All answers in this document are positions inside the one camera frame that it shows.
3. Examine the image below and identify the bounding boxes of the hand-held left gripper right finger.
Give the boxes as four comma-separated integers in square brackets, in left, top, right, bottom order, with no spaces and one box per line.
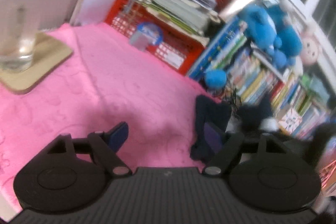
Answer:
[202,122,288,177]

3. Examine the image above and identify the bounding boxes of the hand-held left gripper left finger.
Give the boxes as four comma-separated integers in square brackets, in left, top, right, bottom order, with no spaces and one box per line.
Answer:
[46,122,133,177]

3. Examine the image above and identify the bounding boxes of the navy white striped jacket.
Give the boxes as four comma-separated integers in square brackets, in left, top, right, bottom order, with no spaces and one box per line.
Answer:
[190,95,279,161]

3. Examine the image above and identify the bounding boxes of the white pencil print box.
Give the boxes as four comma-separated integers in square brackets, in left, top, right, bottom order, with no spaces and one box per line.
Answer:
[278,109,301,131]

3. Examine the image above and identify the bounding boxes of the miniature bicycle model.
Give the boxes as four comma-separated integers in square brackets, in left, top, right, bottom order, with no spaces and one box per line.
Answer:
[213,82,242,109]

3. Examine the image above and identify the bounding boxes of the teal booklet stack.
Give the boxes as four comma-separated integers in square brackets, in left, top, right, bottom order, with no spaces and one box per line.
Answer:
[299,74,330,101]

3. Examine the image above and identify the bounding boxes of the blue pompom ball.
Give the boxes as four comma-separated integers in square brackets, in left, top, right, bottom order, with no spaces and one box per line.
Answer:
[204,70,227,89]

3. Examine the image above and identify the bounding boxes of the pink blanket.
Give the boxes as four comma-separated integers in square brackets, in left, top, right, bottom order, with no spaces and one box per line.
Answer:
[0,23,223,214]

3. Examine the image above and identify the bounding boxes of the row of colourful books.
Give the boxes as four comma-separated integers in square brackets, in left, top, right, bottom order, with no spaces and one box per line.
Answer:
[188,17,331,140]

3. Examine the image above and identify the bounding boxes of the pink white bunny plush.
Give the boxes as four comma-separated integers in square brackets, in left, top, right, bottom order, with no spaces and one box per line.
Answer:
[299,30,323,64]

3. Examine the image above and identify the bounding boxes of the red plastic crate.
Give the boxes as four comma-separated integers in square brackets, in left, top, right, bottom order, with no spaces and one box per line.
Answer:
[105,0,208,76]

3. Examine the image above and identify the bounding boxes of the wooden coaster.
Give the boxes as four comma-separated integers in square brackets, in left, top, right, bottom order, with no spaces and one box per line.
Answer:
[0,32,74,94]

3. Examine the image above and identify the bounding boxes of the blue white round tag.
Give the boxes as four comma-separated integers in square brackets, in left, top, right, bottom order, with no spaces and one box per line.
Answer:
[129,21,164,51]

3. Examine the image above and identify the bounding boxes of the clear drinking glass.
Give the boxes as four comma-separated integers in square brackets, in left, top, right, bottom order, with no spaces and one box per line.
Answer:
[0,2,40,73]

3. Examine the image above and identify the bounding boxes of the stack of paper booklets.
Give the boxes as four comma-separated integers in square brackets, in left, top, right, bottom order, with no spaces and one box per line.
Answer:
[119,0,219,37]

